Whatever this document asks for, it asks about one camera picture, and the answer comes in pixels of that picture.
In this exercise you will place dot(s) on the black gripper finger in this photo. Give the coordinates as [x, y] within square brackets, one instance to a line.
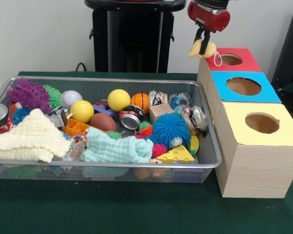
[205, 42]
[198, 36]

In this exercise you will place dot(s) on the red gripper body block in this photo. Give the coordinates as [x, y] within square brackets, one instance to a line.
[209, 18]

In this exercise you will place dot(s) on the yellow plush toy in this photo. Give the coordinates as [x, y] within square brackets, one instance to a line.
[195, 50]

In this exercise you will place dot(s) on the shallow metal mesh bin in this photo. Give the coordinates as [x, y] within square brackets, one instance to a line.
[204, 156]

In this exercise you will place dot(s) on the orange mini basketball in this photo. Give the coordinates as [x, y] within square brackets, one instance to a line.
[140, 103]

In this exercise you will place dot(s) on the blue spiky rubber ball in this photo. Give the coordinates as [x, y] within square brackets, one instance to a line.
[170, 129]

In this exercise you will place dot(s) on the green cloth side table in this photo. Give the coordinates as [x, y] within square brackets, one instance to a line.
[292, 87]

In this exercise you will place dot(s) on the yellow ball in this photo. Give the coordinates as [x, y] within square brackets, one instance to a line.
[119, 100]
[81, 111]

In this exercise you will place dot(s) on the yellow cheese wedge toy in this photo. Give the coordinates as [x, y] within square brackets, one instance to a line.
[176, 154]

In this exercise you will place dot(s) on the brown mini football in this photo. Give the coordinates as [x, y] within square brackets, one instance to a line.
[102, 122]

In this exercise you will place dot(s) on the mint knitted cloth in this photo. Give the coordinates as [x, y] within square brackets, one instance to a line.
[112, 148]

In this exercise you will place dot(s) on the white mini baseball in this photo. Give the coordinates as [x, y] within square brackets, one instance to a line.
[71, 98]

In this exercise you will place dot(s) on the purple spiky monster toy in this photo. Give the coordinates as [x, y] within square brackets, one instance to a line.
[29, 95]

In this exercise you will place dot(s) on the dark green table cloth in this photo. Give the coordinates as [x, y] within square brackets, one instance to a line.
[136, 209]

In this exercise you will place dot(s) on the cream knitted cloth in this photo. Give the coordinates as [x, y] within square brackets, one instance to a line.
[31, 136]

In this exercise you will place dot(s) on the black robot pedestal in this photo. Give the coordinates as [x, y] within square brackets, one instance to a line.
[136, 36]

